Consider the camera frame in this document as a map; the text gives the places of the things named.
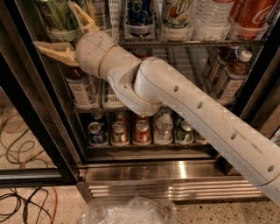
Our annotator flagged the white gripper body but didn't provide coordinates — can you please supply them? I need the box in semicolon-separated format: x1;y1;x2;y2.
75;31;117;77

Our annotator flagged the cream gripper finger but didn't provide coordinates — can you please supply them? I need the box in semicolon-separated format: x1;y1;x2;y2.
67;1;100;34
33;41;78;67

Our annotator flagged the green soda can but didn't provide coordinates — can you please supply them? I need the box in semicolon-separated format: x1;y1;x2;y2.
34;0;78;32

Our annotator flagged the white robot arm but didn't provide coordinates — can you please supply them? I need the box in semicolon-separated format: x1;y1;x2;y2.
34;2;280;204

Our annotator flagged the silver slim can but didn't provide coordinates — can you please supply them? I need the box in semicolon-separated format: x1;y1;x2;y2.
86;0;111;30

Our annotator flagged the blue pepsi can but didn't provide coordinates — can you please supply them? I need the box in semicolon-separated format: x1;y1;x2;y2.
126;0;154;27

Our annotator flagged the white empty shelf tray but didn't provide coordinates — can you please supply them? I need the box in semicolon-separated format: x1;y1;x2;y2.
172;47;206;86
101;82;124;109
151;48;168;61

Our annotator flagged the blue can bottom shelf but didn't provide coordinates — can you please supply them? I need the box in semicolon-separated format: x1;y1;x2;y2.
87;122;107;144

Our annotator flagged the gold can bottom shelf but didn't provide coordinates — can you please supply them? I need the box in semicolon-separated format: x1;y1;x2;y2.
112;122;128;144

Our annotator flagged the red can bottom shelf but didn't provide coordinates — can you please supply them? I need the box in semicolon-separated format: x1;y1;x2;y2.
134;120;151;145

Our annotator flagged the glass fridge door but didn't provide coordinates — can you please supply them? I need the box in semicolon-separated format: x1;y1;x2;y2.
0;0;80;187

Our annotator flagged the water bottle bottom shelf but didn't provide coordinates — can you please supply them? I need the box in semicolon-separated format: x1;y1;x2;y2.
154;113;173;145

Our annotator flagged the clear water bottle top shelf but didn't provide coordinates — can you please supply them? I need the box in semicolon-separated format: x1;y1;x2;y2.
194;0;235;28

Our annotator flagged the bronze can bottom shelf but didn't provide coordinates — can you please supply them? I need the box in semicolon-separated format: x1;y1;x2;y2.
195;132;208;144

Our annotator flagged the front left tea bottle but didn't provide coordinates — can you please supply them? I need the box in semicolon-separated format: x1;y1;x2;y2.
65;66;97;109

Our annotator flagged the tea bottle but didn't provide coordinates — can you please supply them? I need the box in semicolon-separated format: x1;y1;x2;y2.
65;66;97;109
214;50;252;100
204;46;238;83

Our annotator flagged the rear right tea bottle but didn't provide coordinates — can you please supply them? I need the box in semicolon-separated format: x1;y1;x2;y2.
204;46;238;83

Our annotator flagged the front right tea bottle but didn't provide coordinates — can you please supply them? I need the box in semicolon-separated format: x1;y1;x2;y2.
214;50;252;100

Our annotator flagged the clear plastic bin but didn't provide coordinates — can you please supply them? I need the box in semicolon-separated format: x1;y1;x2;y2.
82;196;177;224

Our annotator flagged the orange cable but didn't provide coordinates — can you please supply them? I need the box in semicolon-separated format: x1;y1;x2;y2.
0;112;59;224

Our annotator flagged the black cable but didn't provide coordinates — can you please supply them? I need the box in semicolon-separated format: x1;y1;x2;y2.
0;104;53;224

